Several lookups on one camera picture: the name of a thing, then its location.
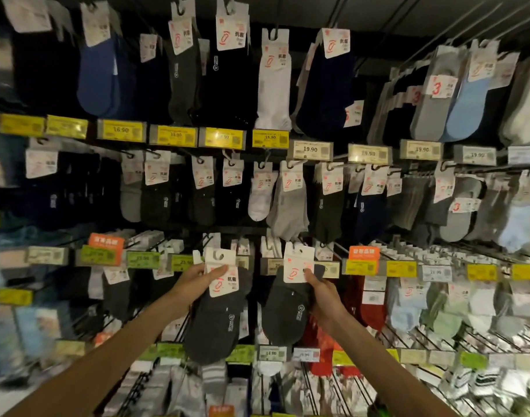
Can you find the person's left hand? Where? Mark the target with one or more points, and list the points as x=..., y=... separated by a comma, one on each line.
x=189, y=288

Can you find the person's right hand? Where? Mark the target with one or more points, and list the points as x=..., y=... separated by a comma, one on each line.
x=328, y=306

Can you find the person's right thumb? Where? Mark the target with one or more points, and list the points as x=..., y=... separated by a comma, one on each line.
x=312, y=282

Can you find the person's left thumb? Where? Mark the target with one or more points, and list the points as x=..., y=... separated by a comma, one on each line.
x=216, y=271

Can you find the dark grey sock pack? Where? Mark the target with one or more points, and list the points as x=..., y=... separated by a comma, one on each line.
x=284, y=312
x=215, y=325

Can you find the person's right forearm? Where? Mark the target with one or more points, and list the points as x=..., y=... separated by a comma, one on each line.
x=386, y=373

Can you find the person's left forearm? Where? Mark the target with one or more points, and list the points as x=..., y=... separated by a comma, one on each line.
x=100, y=364

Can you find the orange promotion tag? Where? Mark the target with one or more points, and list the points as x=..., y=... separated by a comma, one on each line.
x=106, y=243
x=364, y=252

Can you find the dark green ankle sock pack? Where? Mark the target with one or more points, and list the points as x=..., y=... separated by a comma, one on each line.
x=328, y=217

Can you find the row of mixed price labels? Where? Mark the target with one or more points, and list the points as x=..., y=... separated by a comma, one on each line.
x=271, y=353
x=482, y=272

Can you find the small white ankle sock pack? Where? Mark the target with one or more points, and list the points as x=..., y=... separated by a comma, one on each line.
x=261, y=199

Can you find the row of dark ankle sock packs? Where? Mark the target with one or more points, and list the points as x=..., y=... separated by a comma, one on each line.
x=169, y=199

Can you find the navy ankle sock pack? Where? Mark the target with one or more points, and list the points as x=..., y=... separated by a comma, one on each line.
x=371, y=217

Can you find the grey striped sock pack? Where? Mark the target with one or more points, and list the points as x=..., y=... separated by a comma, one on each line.
x=213, y=377

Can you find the light grey ankle sock pack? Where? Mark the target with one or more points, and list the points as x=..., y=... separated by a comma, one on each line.
x=131, y=199

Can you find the pale green sock pack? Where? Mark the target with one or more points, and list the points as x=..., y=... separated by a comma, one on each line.
x=447, y=321

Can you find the rack of metal display hooks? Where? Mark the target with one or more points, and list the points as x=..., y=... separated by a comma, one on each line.
x=456, y=338

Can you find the grey sock pack red numeral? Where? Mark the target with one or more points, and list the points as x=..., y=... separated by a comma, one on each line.
x=460, y=221

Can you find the row of yellow price labels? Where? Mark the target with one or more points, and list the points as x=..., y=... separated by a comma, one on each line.
x=121, y=131

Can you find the row of white price labels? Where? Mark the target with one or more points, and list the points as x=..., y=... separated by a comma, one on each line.
x=421, y=150

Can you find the black sock pack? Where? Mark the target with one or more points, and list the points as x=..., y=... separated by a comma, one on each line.
x=230, y=86

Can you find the charcoal sock pack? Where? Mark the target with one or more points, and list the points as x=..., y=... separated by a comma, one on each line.
x=183, y=82

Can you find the grey no-show sock pack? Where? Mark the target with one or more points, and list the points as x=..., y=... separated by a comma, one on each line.
x=432, y=112

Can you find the pale blue ankle sock pack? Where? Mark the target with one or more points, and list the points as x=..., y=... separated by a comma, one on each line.
x=519, y=225

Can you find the light blue no-show sock pack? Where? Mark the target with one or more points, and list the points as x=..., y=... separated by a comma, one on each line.
x=466, y=108

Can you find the cream no-show sock pack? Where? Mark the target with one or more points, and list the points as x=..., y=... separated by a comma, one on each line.
x=525, y=112

